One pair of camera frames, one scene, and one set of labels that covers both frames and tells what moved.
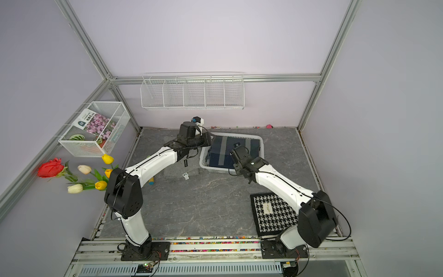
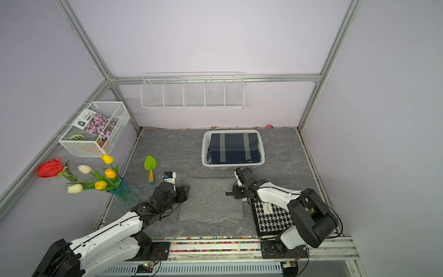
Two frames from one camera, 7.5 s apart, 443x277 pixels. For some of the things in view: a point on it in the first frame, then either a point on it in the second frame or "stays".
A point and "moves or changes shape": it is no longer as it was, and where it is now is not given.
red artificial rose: x=55 y=168 stays
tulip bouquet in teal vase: x=98 y=182 stays
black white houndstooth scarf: x=272 y=214 stays
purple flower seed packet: x=95 y=123 stays
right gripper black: x=236 y=168 → x=235 y=193
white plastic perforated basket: x=205 y=153 moves or changes shape
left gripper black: x=207 y=139 → x=182 y=194
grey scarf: x=182 y=145 → x=210 y=200
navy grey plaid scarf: x=221 y=146 stays
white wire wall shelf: x=196 y=90 stays
